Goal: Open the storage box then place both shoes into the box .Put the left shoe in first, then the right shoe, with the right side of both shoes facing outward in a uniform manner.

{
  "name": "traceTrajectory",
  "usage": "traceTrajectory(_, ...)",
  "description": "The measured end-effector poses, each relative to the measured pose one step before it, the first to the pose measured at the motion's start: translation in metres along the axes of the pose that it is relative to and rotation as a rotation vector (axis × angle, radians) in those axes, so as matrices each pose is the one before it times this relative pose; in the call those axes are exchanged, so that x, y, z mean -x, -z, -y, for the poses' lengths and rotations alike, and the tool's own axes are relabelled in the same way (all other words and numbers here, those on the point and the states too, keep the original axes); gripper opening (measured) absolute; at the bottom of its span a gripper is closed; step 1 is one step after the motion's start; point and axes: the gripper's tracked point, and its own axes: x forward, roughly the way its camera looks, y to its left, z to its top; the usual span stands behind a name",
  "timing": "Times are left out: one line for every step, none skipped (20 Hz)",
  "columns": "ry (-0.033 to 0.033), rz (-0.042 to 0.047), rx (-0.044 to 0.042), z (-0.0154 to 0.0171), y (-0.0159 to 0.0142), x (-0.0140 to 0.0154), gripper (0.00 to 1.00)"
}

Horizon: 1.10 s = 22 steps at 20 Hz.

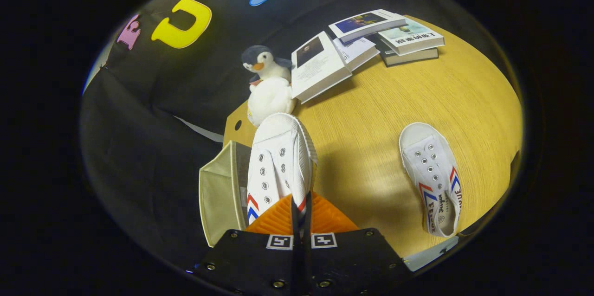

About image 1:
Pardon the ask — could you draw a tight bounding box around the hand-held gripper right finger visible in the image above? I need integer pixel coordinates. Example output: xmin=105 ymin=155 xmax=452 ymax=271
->
xmin=304 ymin=192 xmax=413 ymax=296

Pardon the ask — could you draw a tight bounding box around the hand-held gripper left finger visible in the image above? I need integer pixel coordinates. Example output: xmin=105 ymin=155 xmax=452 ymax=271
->
xmin=193 ymin=192 xmax=302 ymax=296

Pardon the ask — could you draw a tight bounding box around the grey fabric storage box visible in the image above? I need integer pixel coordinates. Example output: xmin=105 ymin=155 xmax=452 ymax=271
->
xmin=199 ymin=141 xmax=253 ymax=248

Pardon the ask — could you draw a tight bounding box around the white striped canvas shoe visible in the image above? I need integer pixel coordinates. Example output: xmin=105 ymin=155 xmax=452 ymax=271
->
xmin=246 ymin=113 xmax=318 ymax=232
xmin=398 ymin=122 xmax=463 ymax=238

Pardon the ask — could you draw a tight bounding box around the white round plush toy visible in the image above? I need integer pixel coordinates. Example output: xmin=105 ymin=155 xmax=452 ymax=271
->
xmin=246 ymin=77 xmax=297 ymax=128

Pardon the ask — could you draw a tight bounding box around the white book with portrait cover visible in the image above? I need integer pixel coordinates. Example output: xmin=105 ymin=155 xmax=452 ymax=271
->
xmin=291 ymin=31 xmax=353 ymax=104

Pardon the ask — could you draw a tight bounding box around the grey penguin plush toy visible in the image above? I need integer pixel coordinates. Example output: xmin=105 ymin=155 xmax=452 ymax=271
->
xmin=241 ymin=45 xmax=293 ymax=87

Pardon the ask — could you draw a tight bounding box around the dark hardcover book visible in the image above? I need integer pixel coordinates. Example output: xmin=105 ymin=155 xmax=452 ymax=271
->
xmin=371 ymin=34 xmax=439 ymax=67

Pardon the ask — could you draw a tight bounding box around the book with pale green cover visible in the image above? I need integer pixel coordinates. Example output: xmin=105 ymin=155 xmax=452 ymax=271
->
xmin=377 ymin=17 xmax=445 ymax=56

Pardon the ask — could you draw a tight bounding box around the book with blue picture cover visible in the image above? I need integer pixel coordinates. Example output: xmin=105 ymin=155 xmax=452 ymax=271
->
xmin=328 ymin=9 xmax=408 ymax=44

